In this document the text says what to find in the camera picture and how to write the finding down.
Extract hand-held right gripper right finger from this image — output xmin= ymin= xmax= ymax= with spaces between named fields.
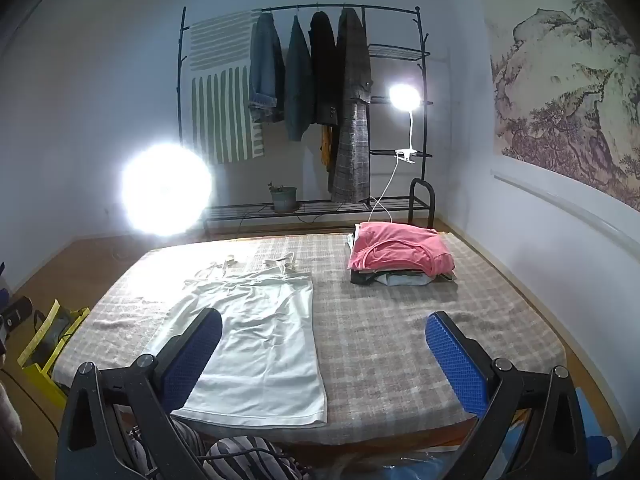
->
xmin=425 ymin=311 xmax=588 ymax=480

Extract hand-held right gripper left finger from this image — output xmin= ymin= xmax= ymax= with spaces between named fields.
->
xmin=55 ymin=307 xmax=223 ymax=480

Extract white tank top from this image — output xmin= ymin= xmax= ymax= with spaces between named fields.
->
xmin=145 ymin=255 xmax=328 ymax=428

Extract person's left forearm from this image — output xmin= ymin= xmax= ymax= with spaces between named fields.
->
xmin=0 ymin=382 xmax=23 ymax=436

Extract black metal clothes rack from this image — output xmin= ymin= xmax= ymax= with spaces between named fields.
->
xmin=177 ymin=5 xmax=433 ymax=236

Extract yellow bag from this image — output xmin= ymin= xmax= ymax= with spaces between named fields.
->
xmin=17 ymin=299 xmax=91 ymax=408

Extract plaid bed blanket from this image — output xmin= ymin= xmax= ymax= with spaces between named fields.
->
xmin=52 ymin=232 xmax=568 ymax=446

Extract dark folded garment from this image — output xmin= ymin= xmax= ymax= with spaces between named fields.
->
xmin=350 ymin=267 xmax=453 ymax=288

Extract person's striped pants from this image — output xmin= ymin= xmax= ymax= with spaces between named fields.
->
xmin=127 ymin=417 xmax=313 ymax=480

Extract pink folded garment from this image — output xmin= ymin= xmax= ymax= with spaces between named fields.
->
xmin=348 ymin=222 xmax=456 ymax=277

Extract blue plastic bag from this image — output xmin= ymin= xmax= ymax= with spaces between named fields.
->
xmin=380 ymin=390 xmax=626 ymax=480

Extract potted plant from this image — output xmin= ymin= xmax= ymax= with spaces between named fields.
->
xmin=266 ymin=182 xmax=299 ymax=212

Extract grey plaid coat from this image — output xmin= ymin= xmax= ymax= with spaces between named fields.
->
xmin=327 ymin=7 xmax=375 ymax=204

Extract yellow scarf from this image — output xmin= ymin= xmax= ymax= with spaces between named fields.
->
xmin=320 ymin=124 xmax=335 ymax=168

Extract green striped cloth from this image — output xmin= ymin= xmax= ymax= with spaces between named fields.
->
xmin=182 ymin=10 xmax=266 ymax=165

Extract white clip lamp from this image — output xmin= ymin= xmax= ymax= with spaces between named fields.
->
xmin=389 ymin=82 xmax=422 ymax=166

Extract teal jacket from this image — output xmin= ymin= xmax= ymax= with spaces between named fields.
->
xmin=284 ymin=15 xmax=316 ymax=142

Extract blue denim jacket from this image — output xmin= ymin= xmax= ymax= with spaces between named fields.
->
xmin=248 ymin=11 xmax=286 ymax=123

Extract black coat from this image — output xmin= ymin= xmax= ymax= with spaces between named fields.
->
xmin=309 ymin=10 xmax=341 ymax=126

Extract black cable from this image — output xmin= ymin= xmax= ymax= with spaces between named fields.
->
xmin=197 ymin=442 xmax=301 ymax=466

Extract black metal chair frame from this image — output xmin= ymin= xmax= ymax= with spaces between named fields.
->
xmin=408 ymin=178 xmax=437 ymax=228

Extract ring light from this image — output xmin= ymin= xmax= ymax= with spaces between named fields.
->
xmin=121 ymin=143 xmax=213 ymax=236

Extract white lamp cable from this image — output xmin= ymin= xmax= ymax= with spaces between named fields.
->
xmin=368 ymin=155 xmax=403 ymax=223

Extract white wall rail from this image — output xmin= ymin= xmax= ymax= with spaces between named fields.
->
xmin=491 ymin=169 xmax=640 ymax=253

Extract landscape wall painting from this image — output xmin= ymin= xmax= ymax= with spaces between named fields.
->
xmin=487 ymin=0 xmax=640 ymax=211

